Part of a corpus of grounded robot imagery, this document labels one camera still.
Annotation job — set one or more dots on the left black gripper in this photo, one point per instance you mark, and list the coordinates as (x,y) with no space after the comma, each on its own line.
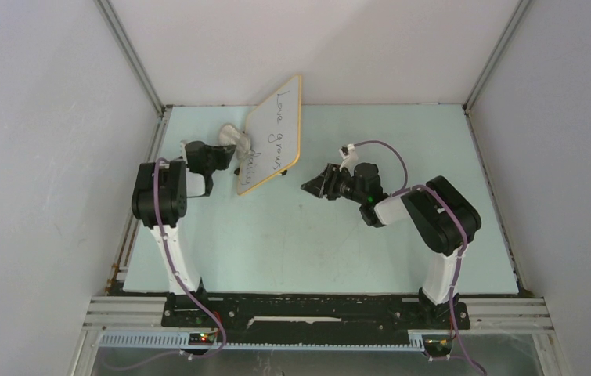
(225,154)

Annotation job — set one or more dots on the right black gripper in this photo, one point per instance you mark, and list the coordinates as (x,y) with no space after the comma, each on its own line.
(326,183)

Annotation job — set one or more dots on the silver mesh sponge eraser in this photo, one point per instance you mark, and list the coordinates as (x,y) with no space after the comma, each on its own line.
(230,135)

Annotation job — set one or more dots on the wood framed whiteboard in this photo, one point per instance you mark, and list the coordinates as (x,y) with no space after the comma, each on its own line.
(274,130)

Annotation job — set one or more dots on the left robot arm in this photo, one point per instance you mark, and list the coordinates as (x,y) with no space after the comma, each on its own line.
(160,199)

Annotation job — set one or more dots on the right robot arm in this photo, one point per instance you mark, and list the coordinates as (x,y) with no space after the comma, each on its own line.
(443,217)

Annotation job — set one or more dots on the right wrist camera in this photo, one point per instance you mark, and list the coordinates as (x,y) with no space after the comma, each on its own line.
(349,156)

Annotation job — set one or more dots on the black metal base rail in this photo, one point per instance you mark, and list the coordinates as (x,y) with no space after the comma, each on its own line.
(317,318)

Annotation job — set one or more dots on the slotted cable duct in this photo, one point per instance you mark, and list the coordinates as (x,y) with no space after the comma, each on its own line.
(194,341)

